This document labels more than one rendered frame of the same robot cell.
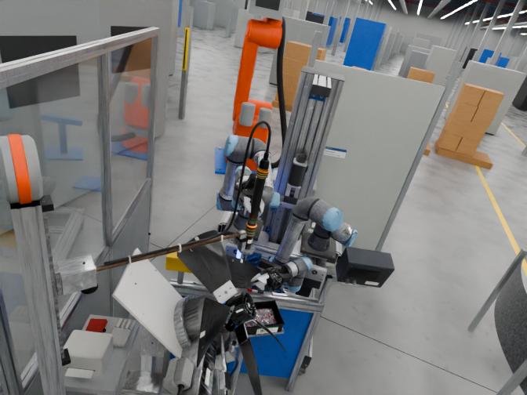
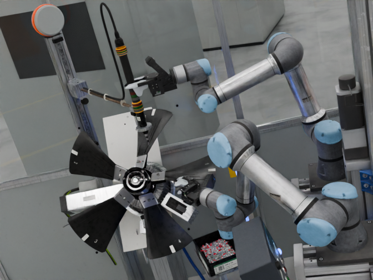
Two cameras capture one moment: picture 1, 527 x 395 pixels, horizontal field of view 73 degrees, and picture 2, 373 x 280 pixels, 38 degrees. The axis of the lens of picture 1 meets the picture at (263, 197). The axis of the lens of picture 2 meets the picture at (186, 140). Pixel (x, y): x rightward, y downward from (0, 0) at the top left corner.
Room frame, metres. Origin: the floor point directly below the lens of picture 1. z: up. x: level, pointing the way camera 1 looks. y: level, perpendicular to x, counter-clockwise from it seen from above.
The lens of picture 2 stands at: (1.76, -2.08, 2.30)
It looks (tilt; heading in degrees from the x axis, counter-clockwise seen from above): 24 degrees down; 102
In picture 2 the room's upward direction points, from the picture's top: 15 degrees counter-clockwise
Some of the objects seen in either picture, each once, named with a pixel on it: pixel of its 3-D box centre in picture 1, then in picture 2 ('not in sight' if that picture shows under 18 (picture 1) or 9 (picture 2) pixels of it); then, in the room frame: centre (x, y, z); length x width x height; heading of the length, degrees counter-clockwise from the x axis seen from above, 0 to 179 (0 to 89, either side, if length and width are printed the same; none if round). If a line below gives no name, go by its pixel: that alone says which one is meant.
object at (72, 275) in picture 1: (74, 274); (77, 88); (0.75, 0.49, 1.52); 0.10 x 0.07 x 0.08; 132
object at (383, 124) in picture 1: (347, 172); not in sight; (3.06, -0.71, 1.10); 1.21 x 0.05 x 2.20; 97
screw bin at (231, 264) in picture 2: (259, 317); (218, 251); (1.37, -0.12, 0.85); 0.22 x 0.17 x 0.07; 112
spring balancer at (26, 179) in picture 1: (19, 168); (48, 20); (0.69, 0.56, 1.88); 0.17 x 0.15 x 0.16; 7
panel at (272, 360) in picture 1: (238, 338); not in sight; (1.53, -0.04, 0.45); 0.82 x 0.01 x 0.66; 97
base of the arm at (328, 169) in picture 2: (245, 219); (332, 162); (1.93, 0.08, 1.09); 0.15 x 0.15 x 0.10
